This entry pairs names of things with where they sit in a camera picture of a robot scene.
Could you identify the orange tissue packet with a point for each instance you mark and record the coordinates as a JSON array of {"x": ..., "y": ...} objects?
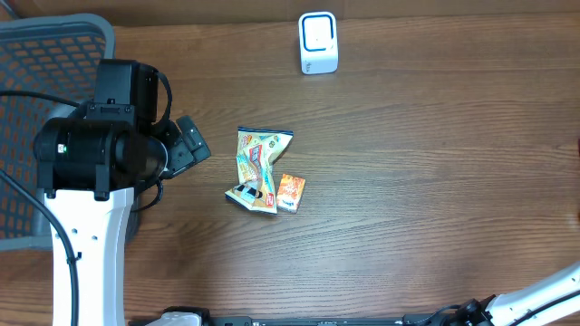
[{"x": 290, "y": 193}]

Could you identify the grey plastic shopping basket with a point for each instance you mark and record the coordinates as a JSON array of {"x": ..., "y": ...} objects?
[{"x": 47, "y": 63}]

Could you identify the yellow snack packet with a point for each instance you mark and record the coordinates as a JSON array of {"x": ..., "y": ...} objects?
[{"x": 257, "y": 150}]

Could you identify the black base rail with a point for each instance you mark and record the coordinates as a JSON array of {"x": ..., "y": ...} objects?
[{"x": 413, "y": 319}]

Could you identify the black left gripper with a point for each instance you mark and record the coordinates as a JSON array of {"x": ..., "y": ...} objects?
[{"x": 184, "y": 155}]

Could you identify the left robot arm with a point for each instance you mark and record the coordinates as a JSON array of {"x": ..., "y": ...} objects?
[{"x": 92, "y": 166}]

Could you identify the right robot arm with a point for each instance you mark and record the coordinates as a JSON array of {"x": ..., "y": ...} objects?
[{"x": 549, "y": 300}]

